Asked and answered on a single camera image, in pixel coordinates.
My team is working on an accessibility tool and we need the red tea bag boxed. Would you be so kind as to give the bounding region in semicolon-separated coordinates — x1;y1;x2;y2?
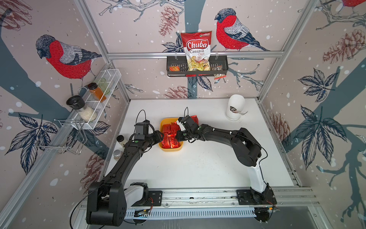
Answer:
191;115;199;125

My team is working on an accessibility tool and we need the yellow storage box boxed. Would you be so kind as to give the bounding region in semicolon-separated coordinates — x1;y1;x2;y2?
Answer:
159;118;184;152

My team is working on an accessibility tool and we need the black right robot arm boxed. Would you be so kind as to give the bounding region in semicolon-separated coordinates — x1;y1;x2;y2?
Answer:
176;115;277;206

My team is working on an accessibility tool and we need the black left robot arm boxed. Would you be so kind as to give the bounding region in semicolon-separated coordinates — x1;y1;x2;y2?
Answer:
86;130;164;227

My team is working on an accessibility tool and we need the pile of red tea bags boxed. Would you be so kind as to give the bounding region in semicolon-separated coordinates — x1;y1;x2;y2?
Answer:
161;122;182;150

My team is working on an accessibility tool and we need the small glass jar black lid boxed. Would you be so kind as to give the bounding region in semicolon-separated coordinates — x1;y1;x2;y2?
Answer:
116;135;128;148

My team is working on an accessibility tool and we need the small glass jar silver lid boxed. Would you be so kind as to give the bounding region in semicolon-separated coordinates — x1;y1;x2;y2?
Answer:
112;149;123;161

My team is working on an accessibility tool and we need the white mug with logo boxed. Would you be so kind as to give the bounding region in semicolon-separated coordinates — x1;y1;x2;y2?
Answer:
226;94;248;121

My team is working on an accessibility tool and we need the green item on shelf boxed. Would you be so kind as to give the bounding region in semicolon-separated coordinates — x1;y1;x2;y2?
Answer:
97;78;110;95

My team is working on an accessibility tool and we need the orange spice bottle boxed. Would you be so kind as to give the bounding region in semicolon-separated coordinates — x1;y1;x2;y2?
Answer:
87;83;107;103

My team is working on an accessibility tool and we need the Chuba cassava chips bag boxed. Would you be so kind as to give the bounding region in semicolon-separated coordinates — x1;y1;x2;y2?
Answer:
181;31;212;71

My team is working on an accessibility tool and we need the black lid rice jar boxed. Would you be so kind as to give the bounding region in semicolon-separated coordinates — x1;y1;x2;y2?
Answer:
66;95;97;123

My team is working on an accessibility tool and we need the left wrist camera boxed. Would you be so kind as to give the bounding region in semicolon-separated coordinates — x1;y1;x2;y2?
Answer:
133;120;150;141

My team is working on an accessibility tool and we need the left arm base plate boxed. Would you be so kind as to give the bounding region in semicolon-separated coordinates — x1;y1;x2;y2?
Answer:
132;190;163;207

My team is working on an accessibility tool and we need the black wire wall basket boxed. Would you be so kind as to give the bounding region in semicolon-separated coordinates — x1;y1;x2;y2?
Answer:
166;55;228;77

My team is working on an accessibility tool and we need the white wire wall shelf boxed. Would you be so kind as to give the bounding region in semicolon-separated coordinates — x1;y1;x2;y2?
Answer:
66;69;121;130

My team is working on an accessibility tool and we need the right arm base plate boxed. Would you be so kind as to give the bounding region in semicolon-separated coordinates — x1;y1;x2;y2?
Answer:
236;189;277;205

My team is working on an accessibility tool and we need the chrome wire rack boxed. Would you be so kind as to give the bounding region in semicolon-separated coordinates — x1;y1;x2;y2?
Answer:
33;119;87;155

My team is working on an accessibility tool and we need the aluminium horizontal frame bar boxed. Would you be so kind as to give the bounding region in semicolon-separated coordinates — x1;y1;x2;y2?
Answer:
107;51;285;60

